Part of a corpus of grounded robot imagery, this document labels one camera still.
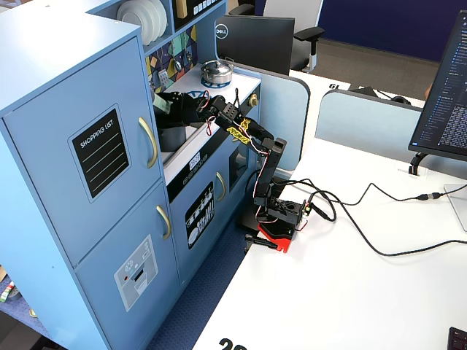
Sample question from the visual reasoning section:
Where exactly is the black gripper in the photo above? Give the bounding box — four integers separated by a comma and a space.
155, 91, 226, 128

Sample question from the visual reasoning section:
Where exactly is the red robot base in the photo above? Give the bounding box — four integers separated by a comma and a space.
257, 222, 295, 254

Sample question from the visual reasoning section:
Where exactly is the gray toy pot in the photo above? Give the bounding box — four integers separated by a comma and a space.
155, 122, 188, 153

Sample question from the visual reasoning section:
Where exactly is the steel pot with lid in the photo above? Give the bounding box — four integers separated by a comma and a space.
200, 59, 235, 85

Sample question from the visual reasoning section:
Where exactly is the white toy plate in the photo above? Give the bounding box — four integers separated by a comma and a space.
158, 0, 169, 36
116, 0, 154, 47
144, 0, 163, 42

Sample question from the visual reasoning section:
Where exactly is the narrow blue desk divider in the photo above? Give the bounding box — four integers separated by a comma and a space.
233, 61, 312, 172

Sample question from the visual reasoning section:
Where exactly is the black Dell monitor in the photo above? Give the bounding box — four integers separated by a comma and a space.
214, 15, 296, 77

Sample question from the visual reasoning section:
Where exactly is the white black office chair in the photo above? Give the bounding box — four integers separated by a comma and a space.
228, 0, 325, 74

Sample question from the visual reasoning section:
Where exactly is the black table clamp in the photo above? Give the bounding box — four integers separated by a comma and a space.
244, 233, 278, 251

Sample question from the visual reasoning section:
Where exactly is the blue toy kitchen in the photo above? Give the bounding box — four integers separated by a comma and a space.
0, 0, 263, 350

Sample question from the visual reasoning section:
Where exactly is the wide blue desk divider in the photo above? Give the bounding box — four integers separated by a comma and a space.
314, 89, 467, 179

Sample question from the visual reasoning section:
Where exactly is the monitor showing code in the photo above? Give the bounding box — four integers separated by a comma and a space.
407, 9, 467, 162

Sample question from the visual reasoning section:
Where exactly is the clear acrylic stand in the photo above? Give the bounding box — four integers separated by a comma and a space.
443, 182, 467, 233

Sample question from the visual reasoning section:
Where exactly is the long gold fridge handle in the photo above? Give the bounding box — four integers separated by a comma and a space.
138, 116, 159, 169

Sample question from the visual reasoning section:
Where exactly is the gold dishwasher door handle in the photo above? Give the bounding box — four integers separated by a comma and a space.
215, 171, 227, 203

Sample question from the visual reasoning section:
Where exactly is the short gold fridge handle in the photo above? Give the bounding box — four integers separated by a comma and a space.
155, 204, 172, 241

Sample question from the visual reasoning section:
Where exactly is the black USB cable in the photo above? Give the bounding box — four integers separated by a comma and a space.
280, 177, 467, 207

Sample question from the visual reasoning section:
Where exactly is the black power cable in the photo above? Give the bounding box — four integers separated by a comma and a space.
284, 180, 467, 257

